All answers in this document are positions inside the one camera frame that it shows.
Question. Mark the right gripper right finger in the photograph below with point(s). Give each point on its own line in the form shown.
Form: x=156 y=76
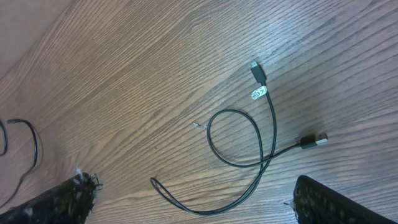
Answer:
x=315 y=203

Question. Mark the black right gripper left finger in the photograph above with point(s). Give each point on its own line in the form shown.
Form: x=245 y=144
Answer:
x=70 y=203

